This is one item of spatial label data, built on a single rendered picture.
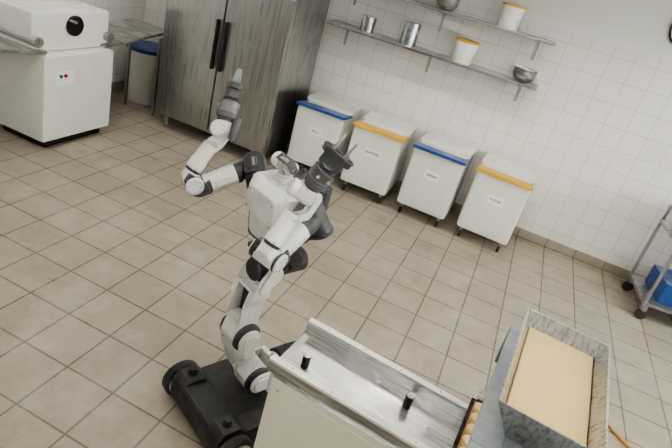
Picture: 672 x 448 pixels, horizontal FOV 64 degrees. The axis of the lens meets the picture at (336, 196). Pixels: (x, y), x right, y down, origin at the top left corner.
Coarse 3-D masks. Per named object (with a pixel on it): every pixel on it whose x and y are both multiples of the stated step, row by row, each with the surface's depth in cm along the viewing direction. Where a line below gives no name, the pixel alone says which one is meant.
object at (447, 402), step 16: (320, 336) 222; (336, 336) 218; (352, 352) 216; (368, 352) 214; (384, 368) 211; (400, 368) 210; (400, 384) 210; (416, 384) 207; (432, 384) 207; (432, 400) 205; (448, 400) 202
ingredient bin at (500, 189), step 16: (496, 160) 540; (480, 176) 508; (496, 176) 499; (512, 176) 516; (528, 176) 519; (480, 192) 513; (496, 192) 507; (512, 192) 500; (528, 192) 495; (464, 208) 525; (480, 208) 518; (496, 208) 511; (512, 208) 505; (464, 224) 529; (480, 224) 522; (496, 224) 516; (512, 224) 509; (496, 240) 521
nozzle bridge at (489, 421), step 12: (516, 336) 200; (504, 348) 191; (504, 360) 185; (504, 372) 179; (492, 384) 172; (492, 396) 167; (492, 408) 163; (480, 420) 157; (492, 420) 158; (480, 432) 153; (492, 432) 154; (468, 444) 148; (480, 444) 149; (492, 444) 150; (504, 444) 151; (516, 444) 152
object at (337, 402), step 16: (272, 352) 199; (272, 368) 199; (288, 368) 195; (304, 384) 193; (320, 384) 192; (320, 400) 192; (336, 400) 188; (352, 416) 187; (368, 416) 184; (384, 432) 183; (400, 432) 182
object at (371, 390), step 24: (312, 336) 223; (288, 360) 207; (312, 360) 211; (336, 360) 214; (288, 384) 196; (336, 384) 202; (360, 384) 205; (384, 384) 209; (264, 408) 205; (288, 408) 199; (312, 408) 193; (384, 408) 198; (408, 408) 200; (432, 408) 204; (264, 432) 209; (288, 432) 203; (312, 432) 197; (336, 432) 191; (360, 432) 186; (408, 432) 190; (456, 432) 196
